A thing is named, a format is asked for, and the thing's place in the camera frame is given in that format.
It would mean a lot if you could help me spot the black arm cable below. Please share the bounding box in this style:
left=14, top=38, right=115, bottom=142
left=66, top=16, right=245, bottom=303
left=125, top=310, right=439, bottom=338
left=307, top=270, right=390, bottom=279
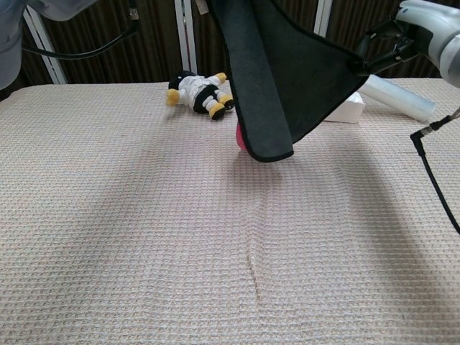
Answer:
left=20, top=0, right=140, bottom=59
left=410, top=106, right=460, bottom=235

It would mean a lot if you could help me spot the beige cardboard carton box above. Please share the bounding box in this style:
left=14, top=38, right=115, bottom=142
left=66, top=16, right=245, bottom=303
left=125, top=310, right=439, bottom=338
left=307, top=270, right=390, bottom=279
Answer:
left=321, top=91, right=367, bottom=125

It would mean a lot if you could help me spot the clear tube with blue label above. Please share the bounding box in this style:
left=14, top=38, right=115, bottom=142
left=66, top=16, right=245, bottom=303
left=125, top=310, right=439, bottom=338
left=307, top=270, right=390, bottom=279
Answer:
left=359, top=74, right=437, bottom=122

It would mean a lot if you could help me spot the black white plush penguin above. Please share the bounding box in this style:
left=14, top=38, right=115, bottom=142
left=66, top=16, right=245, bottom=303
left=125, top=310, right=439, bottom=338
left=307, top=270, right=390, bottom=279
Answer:
left=165, top=71, right=235, bottom=121

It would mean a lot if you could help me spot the white partition frame post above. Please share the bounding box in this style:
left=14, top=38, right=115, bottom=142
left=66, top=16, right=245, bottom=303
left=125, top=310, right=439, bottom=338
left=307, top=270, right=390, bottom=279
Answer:
left=173, top=0, right=198, bottom=75
left=22, top=0, right=68, bottom=86
left=313, top=0, right=334, bottom=37

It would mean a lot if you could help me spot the beige woven tablecloth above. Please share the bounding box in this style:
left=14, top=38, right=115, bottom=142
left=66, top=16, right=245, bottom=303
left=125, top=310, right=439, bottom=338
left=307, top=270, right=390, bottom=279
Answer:
left=0, top=77, right=460, bottom=345

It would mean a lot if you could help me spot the pink and black cloth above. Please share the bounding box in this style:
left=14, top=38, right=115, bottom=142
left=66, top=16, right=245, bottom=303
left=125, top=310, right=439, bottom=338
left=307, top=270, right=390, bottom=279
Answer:
left=210, top=0, right=367, bottom=164

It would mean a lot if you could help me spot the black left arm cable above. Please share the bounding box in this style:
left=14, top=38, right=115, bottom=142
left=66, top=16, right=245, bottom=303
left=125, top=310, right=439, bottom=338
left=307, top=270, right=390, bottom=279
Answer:
left=20, top=0, right=140, bottom=59

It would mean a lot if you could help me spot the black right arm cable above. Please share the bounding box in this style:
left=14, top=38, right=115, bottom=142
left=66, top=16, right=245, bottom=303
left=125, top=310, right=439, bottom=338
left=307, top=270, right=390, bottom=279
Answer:
left=410, top=106, right=460, bottom=235

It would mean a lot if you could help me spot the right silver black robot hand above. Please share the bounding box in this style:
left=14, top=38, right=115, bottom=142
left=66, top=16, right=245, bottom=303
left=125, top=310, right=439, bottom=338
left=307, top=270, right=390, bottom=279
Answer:
left=354, top=0, right=460, bottom=87

